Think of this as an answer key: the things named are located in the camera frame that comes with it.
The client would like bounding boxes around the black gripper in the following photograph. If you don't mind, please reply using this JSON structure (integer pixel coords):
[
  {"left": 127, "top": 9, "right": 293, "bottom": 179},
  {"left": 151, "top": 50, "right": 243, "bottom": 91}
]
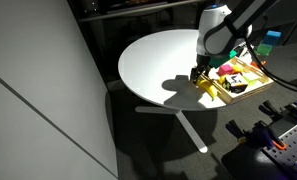
[{"left": 189, "top": 54, "right": 212, "bottom": 85}]

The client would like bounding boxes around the yellow banana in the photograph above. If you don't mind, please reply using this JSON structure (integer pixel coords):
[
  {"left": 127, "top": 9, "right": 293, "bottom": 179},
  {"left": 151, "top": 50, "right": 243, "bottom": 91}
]
[{"left": 195, "top": 78, "right": 220, "bottom": 101}]

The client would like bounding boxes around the wooden tray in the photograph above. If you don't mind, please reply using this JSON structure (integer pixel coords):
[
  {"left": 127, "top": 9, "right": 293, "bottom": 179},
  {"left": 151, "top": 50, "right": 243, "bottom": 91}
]
[{"left": 187, "top": 55, "right": 275, "bottom": 105}]

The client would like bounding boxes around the pink cube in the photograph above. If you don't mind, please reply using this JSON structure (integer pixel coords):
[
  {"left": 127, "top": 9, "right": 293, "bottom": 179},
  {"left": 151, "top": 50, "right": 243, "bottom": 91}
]
[{"left": 216, "top": 63, "right": 235, "bottom": 77}]

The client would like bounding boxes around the white cube with fox print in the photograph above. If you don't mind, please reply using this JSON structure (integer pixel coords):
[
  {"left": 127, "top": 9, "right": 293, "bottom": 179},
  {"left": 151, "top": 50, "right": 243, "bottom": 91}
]
[{"left": 221, "top": 73, "right": 249, "bottom": 95}]

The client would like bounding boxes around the yellow-green cube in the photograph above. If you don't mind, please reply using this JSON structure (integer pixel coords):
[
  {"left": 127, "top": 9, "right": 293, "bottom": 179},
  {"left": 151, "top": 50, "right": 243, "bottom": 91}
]
[{"left": 242, "top": 71, "right": 261, "bottom": 87}]

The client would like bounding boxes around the black white patterned card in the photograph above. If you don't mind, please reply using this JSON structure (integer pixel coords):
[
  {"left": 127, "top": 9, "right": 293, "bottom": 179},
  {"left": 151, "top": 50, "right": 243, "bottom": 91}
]
[{"left": 237, "top": 42, "right": 256, "bottom": 58}]

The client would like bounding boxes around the white table leg base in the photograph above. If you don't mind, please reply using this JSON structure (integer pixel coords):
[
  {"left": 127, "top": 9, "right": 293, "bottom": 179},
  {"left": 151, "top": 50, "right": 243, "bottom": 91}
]
[{"left": 134, "top": 105, "right": 209, "bottom": 155}]

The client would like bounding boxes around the orange block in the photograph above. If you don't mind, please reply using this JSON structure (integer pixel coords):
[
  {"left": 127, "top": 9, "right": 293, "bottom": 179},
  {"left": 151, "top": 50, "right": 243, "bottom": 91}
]
[{"left": 250, "top": 60, "right": 268, "bottom": 70}]

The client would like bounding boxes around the dark purple spring clamp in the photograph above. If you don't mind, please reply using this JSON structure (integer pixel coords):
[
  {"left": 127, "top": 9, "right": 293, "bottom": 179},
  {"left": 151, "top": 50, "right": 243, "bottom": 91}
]
[
  {"left": 258, "top": 99, "right": 289, "bottom": 123},
  {"left": 225, "top": 119, "right": 256, "bottom": 145}
]

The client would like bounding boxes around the green block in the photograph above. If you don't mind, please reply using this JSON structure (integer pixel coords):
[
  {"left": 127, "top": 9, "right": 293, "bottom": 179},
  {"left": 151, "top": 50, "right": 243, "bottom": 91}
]
[{"left": 255, "top": 42, "right": 274, "bottom": 57}]

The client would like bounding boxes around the blue block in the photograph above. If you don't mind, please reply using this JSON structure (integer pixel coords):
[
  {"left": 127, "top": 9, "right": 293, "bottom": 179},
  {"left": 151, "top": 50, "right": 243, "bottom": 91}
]
[{"left": 261, "top": 30, "right": 283, "bottom": 46}]

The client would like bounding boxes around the black cart top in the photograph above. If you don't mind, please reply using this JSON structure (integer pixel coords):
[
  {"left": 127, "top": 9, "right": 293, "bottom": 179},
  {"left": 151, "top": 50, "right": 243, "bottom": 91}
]
[{"left": 220, "top": 142, "right": 297, "bottom": 180}]

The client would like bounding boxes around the black perforated breadboard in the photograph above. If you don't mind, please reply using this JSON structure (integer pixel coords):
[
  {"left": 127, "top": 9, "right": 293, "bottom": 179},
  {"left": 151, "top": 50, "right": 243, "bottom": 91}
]
[{"left": 261, "top": 121, "right": 297, "bottom": 175}]

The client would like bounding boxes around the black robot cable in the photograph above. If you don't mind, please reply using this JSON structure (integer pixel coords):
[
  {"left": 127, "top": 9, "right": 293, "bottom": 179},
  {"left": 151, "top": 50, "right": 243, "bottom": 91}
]
[{"left": 202, "top": 13, "right": 297, "bottom": 95}]

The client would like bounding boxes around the grey shelf rail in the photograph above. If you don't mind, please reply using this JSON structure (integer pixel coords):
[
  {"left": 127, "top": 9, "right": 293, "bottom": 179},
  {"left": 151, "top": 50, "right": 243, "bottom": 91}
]
[{"left": 77, "top": 0, "right": 203, "bottom": 23}]

